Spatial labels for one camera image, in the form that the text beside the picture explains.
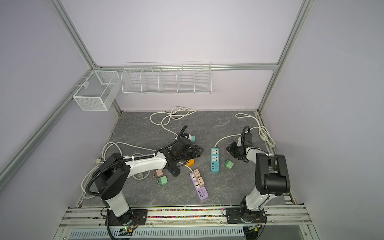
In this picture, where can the orange power strip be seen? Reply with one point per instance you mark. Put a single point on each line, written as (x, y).
(190, 163)

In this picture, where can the small white mesh basket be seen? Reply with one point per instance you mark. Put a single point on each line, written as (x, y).
(98, 91)

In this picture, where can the teal charger plug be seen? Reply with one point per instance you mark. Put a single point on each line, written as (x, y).
(192, 138)

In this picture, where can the green USB charger plug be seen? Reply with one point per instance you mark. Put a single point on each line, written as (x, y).
(163, 181)

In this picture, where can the purple power strip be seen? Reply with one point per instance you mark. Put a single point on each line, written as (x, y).
(201, 191)

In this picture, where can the pink plug purple strip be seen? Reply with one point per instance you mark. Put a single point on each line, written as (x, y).
(201, 182)
(197, 174)

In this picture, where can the teal power strip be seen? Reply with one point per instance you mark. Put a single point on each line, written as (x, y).
(215, 166)

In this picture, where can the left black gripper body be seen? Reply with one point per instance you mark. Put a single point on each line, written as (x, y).
(192, 153)

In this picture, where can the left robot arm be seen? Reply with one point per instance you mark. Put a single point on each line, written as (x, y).
(109, 179)

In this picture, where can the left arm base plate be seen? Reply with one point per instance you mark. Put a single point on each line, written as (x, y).
(136, 217)

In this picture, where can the long white wire basket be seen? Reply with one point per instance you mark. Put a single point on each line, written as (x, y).
(166, 78)

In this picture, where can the pink USB charger plug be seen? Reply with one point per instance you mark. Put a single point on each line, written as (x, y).
(159, 173)

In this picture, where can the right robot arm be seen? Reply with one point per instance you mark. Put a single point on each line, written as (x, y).
(271, 175)

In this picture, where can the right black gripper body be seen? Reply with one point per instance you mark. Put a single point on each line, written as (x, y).
(235, 150)

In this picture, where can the white slotted cable duct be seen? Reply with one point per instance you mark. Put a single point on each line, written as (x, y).
(157, 233)

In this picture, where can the black power strip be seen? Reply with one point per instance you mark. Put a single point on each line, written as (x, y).
(174, 170)

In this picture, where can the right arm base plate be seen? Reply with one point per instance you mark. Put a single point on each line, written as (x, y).
(244, 216)

